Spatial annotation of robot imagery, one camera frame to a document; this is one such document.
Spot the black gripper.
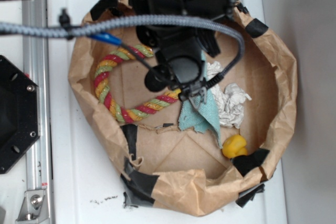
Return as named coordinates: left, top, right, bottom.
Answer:
left=144, top=37, right=207, bottom=111

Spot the multicolored twisted rope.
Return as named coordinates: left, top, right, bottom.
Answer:
left=94, top=45, right=182, bottom=124

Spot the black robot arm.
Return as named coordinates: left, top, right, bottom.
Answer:
left=1, top=0, right=245, bottom=103

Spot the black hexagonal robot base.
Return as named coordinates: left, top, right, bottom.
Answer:
left=1, top=56, right=39, bottom=174

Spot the teal woven cloth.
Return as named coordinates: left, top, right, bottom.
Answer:
left=177, top=50, right=223, bottom=148

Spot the crumpled white paper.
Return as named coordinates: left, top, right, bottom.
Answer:
left=205, top=60, right=252, bottom=129

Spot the yellow rubber duck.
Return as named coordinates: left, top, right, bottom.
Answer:
left=222, top=134, right=248, bottom=158

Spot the brown paper bag bin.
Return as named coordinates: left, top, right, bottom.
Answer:
left=68, top=3, right=298, bottom=216

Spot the aluminium extrusion rail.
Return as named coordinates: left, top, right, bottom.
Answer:
left=20, top=0, right=55, bottom=224

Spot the grey braided cable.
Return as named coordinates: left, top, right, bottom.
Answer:
left=0, top=14, right=246, bottom=91

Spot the metal corner bracket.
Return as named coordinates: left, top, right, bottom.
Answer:
left=15, top=189, right=49, bottom=223

